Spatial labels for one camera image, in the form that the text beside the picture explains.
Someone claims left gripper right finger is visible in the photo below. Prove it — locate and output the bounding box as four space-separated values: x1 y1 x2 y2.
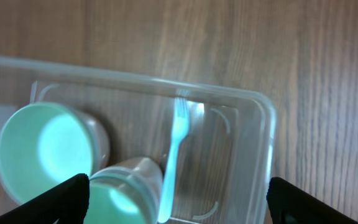
266 177 357 224

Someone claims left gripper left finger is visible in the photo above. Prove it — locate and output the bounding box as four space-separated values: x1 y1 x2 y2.
0 174 90 224

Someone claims teal green cup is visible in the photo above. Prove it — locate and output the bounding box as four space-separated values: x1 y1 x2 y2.
83 157 163 224

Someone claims teal bowl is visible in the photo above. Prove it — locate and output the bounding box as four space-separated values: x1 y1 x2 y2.
0 102 110 205

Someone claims light blue plastic fork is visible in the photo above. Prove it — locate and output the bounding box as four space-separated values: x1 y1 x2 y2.
157 98 190 223

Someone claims clear plastic container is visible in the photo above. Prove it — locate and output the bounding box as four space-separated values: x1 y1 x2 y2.
0 56 276 223

